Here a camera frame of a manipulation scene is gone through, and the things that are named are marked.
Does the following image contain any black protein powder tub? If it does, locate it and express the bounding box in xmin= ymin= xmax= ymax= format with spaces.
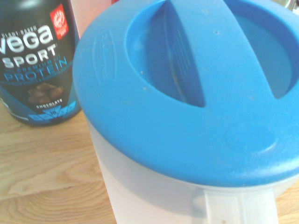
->
xmin=0 ymin=0 xmax=83 ymax=128

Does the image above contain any pink bottle with black cap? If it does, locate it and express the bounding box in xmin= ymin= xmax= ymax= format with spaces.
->
xmin=70 ymin=0 xmax=113 ymax=41

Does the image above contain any translucent pitcher with blue lid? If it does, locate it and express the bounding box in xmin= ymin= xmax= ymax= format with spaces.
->
xmin=72 ymin=0 xmax=299 ymax=224

